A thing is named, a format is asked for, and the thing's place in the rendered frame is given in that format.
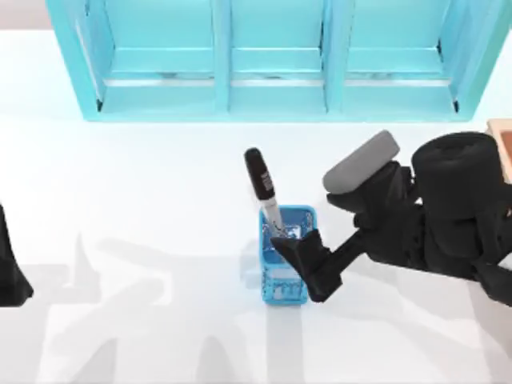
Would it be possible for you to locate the salmon-coloured shallow box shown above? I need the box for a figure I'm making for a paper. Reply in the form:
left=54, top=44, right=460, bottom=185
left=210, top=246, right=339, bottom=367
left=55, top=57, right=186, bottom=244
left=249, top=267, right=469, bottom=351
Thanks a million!
left=485, top=118, right=512, bottom=182

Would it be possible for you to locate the pale grey rounded box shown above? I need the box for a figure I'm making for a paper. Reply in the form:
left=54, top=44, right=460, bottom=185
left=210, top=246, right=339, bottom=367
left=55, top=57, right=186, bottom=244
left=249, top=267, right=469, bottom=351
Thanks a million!
left=322, top=129, right=402, bottom=196

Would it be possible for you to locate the blue mesh basket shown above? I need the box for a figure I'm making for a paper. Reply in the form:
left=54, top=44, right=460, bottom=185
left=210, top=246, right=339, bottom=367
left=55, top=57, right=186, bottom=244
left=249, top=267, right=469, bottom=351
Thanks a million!
left=258, top=204, right=318, bottom=307

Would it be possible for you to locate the black marker pen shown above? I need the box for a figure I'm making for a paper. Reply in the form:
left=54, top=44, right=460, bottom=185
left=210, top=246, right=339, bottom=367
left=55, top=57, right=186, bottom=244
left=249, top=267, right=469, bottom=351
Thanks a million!
left=243, top=147, right=287, bottom=240

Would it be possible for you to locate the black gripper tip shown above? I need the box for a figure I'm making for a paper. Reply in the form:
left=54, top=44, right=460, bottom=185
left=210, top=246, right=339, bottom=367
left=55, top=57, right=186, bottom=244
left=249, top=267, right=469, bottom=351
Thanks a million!
left=0, top=203, right=34, bottom=309

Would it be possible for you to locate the light blue rack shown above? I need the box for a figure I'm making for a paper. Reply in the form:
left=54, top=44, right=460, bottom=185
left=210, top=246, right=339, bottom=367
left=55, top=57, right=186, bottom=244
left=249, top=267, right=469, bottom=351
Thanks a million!
left=45, top=0, right=512, bottom=123

